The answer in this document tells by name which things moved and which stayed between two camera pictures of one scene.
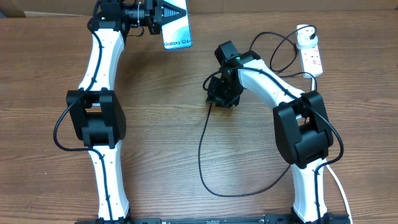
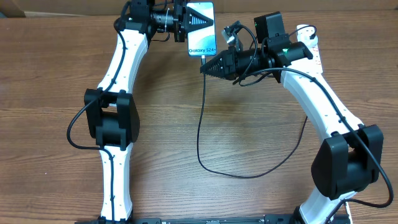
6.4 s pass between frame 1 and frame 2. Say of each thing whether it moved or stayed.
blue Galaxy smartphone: moved
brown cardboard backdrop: stayed
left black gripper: moved
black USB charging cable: moved
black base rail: stayed
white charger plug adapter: stayed
